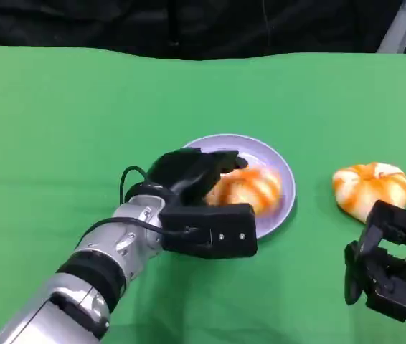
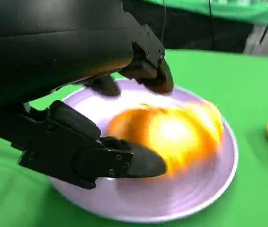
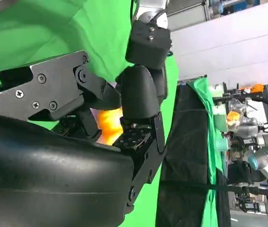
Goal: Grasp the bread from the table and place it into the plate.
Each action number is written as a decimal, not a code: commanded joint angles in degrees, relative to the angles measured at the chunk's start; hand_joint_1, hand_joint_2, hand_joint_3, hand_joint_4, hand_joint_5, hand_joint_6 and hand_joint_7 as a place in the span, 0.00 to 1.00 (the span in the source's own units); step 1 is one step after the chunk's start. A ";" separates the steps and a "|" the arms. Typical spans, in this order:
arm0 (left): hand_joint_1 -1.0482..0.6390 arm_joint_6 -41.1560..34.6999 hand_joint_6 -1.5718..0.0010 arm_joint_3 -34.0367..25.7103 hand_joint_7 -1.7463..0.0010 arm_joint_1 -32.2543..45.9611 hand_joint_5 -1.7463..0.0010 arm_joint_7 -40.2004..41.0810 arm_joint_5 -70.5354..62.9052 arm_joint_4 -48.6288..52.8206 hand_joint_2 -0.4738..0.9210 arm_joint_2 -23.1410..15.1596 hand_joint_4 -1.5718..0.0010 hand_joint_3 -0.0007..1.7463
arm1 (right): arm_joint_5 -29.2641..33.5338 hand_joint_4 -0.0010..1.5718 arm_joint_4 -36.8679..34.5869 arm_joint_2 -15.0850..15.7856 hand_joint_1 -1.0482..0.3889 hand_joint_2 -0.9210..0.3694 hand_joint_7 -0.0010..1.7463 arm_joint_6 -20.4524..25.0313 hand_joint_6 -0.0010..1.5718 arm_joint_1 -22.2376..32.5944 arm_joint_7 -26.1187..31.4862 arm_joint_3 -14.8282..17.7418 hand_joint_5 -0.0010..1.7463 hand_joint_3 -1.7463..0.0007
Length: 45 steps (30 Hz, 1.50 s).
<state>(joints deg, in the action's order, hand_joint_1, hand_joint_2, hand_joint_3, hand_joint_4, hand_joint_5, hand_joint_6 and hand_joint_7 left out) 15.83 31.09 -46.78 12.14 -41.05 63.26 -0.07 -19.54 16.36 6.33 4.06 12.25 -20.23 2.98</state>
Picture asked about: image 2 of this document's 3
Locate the lilac plate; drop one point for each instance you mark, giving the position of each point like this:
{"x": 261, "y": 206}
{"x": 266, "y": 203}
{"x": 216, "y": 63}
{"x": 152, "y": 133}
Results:
{"x": 148, "y": 201}

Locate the black table drape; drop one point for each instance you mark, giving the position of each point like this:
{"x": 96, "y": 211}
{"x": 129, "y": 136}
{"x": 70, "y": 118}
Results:
{"x": 190, "y": 33}

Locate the green cloth on background table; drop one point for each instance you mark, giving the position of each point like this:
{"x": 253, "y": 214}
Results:
{"x": 243, "y": 13}

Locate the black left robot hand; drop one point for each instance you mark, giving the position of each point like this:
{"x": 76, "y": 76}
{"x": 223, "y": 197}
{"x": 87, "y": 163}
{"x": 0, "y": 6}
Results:
{"x": 41, "y": 52}

